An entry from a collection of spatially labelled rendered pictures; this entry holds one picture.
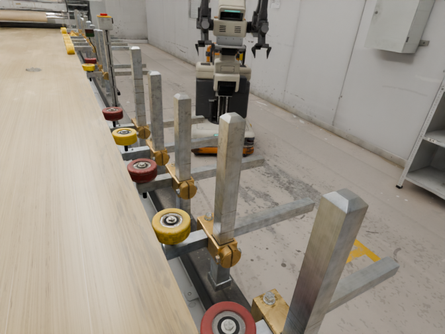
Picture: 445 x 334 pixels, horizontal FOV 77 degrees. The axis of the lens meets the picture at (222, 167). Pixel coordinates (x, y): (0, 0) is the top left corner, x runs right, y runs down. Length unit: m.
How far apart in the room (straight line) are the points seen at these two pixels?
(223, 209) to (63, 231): 0.31
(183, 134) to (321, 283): 0.50
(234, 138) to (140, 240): 0.27
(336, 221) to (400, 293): 1.63
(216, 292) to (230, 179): 0.32
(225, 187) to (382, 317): 1.38
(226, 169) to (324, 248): 0.24
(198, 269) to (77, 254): 0.32
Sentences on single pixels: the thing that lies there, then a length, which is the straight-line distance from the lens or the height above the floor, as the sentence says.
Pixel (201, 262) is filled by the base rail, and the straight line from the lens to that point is 0.80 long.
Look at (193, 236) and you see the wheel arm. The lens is 0.66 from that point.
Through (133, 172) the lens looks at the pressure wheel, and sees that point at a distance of 0.78.
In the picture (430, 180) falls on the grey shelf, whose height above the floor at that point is 0.14.
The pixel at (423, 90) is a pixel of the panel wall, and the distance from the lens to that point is 3.25.
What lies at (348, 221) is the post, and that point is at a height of 1.11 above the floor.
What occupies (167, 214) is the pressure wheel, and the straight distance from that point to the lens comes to 0.62.
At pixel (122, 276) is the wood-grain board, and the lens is 0.52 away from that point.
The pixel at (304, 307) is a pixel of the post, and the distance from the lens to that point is 0.43.
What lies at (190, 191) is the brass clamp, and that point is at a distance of 0.80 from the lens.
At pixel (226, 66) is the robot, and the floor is 0.86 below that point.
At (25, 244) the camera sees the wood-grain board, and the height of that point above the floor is 0.90.
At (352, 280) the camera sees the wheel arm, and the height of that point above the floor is 0.85.
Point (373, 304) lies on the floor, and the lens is 1.81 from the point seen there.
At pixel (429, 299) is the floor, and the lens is 2.01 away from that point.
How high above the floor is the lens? 1.30
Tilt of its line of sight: 30 degrees down
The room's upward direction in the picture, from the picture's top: 4 degrees clockwise
